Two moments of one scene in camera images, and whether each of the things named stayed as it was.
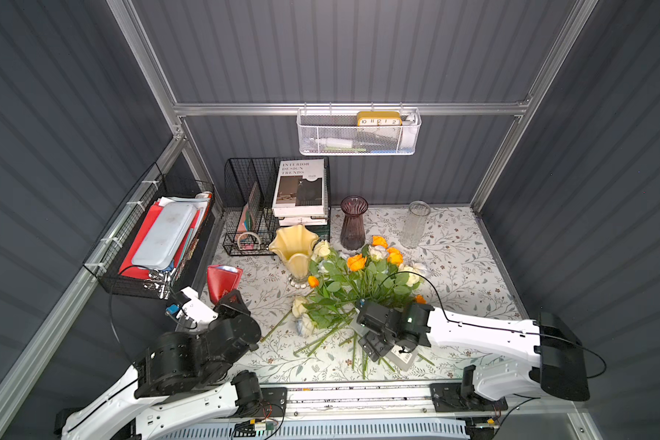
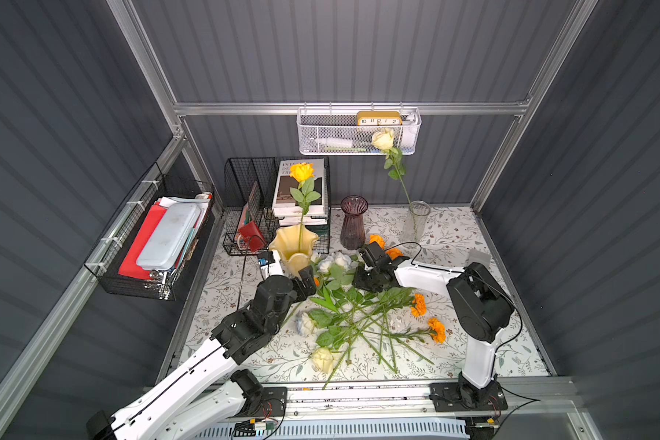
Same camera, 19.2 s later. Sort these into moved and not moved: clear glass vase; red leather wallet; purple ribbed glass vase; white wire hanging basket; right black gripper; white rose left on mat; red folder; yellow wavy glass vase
Moved: red leather wallet; right black gripper
Not moved: red folder; white rose left on mat; yellow wavy glass vase; white wire hanging basket; clear glass vase; purple ribbed glass vase
